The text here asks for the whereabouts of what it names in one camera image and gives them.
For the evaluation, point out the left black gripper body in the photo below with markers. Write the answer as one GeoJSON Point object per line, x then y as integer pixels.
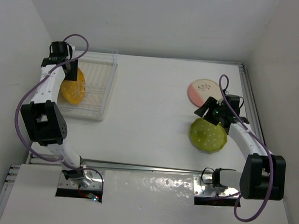
{"type": "Point", "coordinates": [70, 74]}

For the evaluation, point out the white pink floral plate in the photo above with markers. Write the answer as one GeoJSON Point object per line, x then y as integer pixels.
{"type": "Point", "coordinates": [200, 90]}

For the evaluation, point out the green dotted plate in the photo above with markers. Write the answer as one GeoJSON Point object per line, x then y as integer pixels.
{"type": "Point", "coordinates": [207, 136]}

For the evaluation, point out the orange dotted plate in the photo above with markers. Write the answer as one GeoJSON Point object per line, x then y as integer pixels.
{"type": "Point", "coordinates": [74, 91]}

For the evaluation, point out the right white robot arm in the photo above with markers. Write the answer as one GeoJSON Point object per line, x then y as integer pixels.
{"type": "Point", "coordinates": [263, 175]}

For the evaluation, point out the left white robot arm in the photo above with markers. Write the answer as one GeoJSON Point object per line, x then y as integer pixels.
{"type": "Point", "coordinates": [44, 122]}

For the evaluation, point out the white foreground cover board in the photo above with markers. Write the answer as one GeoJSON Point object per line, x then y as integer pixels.
{"type": "Point", "coordinates": [128, 198]}

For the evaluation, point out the small green circuit board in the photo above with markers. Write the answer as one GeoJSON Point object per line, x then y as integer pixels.
{"type": "Point", "coordinates": [88, 195]}

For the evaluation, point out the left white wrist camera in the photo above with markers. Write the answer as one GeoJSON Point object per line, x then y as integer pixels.
{"type": "Point", "coordinates": [71, 50]}

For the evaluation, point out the white wire dish rack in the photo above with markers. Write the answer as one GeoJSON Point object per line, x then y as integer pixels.
{"type": "Point", "coordinates": [99, 70]}

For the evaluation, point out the front aluminium frame rail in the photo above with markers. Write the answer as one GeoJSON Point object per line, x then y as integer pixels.
{"type": "Point", "coordinates": [100, 164]}

